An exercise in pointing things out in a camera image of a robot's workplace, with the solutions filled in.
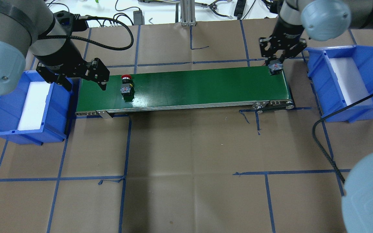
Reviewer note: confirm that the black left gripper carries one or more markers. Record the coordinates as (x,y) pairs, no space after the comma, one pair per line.
(64,57)

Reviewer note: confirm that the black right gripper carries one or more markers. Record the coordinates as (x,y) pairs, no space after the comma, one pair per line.
(287,32)

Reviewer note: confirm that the red push button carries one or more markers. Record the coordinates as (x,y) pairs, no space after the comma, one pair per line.
(127,87)

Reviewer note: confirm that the yellow push button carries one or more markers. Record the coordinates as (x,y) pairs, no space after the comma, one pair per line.
(275,67)

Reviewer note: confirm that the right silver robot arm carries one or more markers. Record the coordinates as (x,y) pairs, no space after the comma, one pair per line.
(323,20)

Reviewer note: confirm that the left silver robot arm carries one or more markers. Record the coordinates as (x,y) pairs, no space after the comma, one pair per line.
(30,26)

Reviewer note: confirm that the blue bin left side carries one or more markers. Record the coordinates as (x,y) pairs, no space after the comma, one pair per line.
(54,118)

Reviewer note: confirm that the blue bin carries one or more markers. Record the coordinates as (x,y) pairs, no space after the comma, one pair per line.
(54,118)
(324,79)

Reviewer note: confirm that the white foam pad left bin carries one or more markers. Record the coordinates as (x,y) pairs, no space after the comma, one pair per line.
(34,107)

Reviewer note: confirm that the white foam pad bin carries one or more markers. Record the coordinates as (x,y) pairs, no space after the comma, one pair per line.
(34,107)
(349,79)

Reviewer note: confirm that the green conveyor belt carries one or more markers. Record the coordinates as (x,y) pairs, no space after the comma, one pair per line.
(253,86)

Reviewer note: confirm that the white foam pad right bin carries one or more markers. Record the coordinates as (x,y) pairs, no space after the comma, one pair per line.
(349,79)

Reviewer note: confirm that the black power adapter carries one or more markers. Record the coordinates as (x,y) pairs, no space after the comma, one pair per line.
(138,17)

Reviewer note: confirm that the blue bin right side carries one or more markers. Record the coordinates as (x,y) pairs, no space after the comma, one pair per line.
(324,79)

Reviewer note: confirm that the aluminium frame post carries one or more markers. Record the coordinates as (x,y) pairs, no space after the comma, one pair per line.
(187,13)

